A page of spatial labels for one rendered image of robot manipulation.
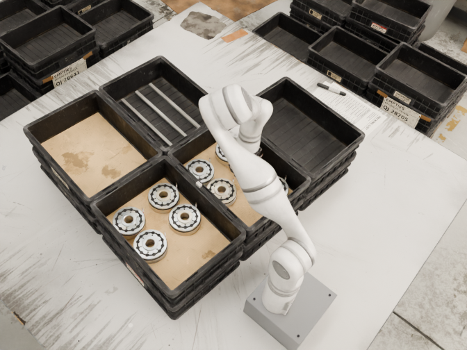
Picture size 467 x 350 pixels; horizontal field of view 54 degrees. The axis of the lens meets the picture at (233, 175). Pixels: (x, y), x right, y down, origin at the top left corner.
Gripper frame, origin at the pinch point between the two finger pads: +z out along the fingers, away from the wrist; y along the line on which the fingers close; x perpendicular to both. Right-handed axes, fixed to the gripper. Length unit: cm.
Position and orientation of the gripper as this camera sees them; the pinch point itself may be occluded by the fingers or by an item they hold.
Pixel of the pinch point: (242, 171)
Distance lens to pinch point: 160.3
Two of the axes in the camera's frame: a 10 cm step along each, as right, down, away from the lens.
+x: -6.8, -6.3, 3.7
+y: 7.2, -5.2, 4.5
